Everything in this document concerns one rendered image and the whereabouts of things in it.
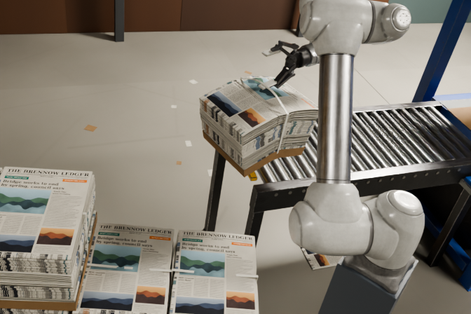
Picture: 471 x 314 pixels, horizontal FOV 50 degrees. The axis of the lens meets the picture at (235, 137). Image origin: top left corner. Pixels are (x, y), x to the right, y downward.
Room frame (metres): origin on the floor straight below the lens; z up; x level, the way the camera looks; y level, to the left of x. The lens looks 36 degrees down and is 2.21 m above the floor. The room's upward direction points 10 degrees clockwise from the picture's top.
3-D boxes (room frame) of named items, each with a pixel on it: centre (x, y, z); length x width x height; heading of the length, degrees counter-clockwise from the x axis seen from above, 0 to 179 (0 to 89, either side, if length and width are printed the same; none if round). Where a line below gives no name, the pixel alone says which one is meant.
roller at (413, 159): (2.20, -0.81, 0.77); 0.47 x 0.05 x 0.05; 24
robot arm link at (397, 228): (1.13, -0.51, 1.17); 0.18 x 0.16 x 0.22; 102
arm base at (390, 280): (1.15, -0.53, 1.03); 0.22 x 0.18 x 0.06; 149
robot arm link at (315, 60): (1.89, -0.24, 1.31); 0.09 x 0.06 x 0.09; 41
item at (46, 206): (1.05, 0.56, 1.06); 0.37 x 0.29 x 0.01; 8
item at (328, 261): (2.12, -0.66, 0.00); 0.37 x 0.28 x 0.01; 114
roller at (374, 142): (2.14, -0.69, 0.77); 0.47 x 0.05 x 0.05; 24
